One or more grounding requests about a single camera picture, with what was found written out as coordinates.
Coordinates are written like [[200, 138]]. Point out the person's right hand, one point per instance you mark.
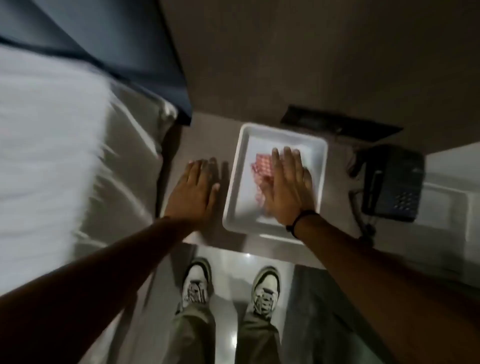
[[290, 191]]

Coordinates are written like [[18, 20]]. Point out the person's left hand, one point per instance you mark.
[[191, 195]]

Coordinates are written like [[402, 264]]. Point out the red white checkered cloth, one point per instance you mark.
[[262, 167]]

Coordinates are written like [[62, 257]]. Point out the person's left forearm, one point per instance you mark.
[[93, 285]]

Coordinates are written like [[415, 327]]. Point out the person's right forearm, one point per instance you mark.
[[375, 292]]

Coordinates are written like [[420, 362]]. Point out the person's left white sneaker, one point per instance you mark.
[[195, 285]]

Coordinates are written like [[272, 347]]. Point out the person's white sneaker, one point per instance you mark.
[[265, 292], [195, 285]]

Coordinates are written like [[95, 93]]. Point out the person's right white sneaker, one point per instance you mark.
[[265, 292]]

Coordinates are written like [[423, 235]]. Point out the black wristband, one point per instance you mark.
[[296, 221]]

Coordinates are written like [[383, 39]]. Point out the white plastic tray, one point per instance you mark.
[[438, 206], [243, 195]]

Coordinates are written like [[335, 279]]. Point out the brown bedside cabinet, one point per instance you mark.
[[210, 131]]

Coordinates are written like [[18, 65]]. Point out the dark desk telephone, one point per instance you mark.
[[393, 180]]

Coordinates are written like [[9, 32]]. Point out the khaki trousers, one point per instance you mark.
[[195, 337]]

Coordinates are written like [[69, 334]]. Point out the white duvet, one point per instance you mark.
[[45, 150]]

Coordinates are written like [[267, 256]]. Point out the dark blue headboard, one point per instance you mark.
[[123, 41]]

